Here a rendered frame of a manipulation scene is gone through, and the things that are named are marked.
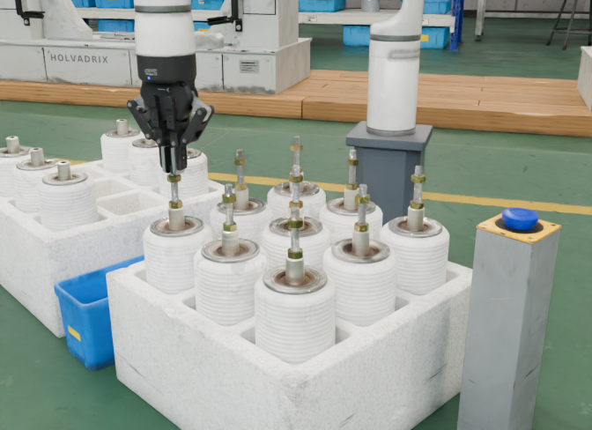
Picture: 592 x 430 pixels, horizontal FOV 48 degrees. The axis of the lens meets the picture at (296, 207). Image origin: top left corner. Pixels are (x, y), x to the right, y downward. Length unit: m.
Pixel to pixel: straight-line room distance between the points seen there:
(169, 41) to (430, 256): 0.44
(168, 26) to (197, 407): 0.48
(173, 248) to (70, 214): 0.32
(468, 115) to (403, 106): 1.45
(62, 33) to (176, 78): 2.68
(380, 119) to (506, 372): 0.57
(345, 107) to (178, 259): 1.89
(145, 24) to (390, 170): 0.57
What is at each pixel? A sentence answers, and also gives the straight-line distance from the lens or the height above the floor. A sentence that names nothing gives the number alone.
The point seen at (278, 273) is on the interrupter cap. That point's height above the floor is 0.25.
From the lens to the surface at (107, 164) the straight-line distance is 1.50.
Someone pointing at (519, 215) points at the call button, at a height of 0.33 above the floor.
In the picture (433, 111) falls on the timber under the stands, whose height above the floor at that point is 0.06.
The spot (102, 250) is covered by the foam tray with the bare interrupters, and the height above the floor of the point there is 0.14.
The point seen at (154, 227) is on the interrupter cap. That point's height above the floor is 0.25.
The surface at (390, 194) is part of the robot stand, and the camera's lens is 1.26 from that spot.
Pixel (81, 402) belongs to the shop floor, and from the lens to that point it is 1.05.
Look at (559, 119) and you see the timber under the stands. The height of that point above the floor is 0.06.
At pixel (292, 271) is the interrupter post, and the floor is 0.27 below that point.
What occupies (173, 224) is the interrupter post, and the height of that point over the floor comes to 0.26.
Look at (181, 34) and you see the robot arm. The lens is 0.86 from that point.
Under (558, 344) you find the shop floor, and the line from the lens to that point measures 1.22.
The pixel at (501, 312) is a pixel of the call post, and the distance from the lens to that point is 0.82.
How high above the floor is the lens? 0.59
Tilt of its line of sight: 20 degrees down
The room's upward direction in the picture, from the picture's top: straight up
